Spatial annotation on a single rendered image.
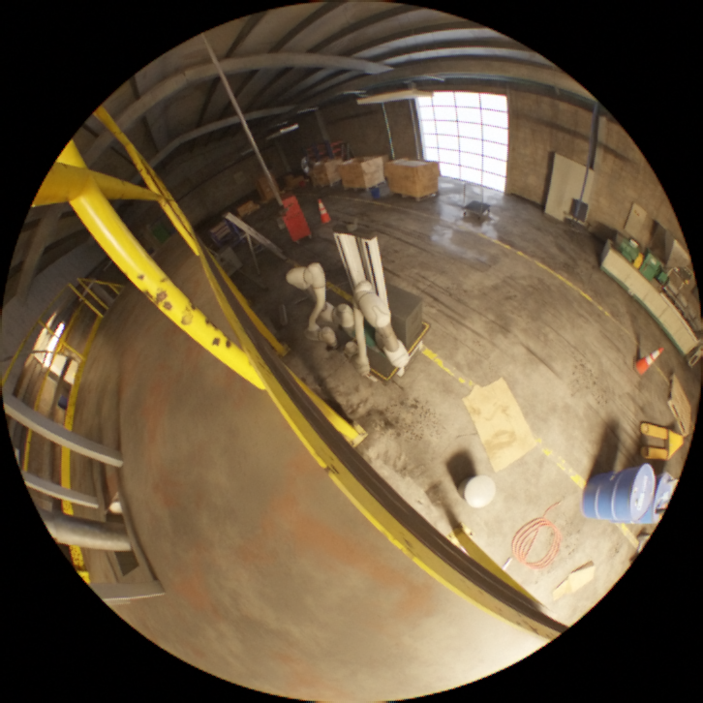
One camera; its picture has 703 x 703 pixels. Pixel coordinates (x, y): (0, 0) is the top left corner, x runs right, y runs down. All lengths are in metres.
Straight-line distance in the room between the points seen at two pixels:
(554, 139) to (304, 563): 8.68
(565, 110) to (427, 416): 8.58
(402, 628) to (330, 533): 0.26
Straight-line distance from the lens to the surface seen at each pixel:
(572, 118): 8.43
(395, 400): 2.57
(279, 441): 0.47
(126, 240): 0.34
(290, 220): 5.41
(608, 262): 6.64
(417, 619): 0.51
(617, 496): 3.02
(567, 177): 7.75
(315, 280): 1.66
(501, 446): 2.68
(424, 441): 2.48
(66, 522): 1.17
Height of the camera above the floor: 2.45
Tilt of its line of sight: 56 degrees down
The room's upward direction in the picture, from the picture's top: 24 degrees counter-clockwise
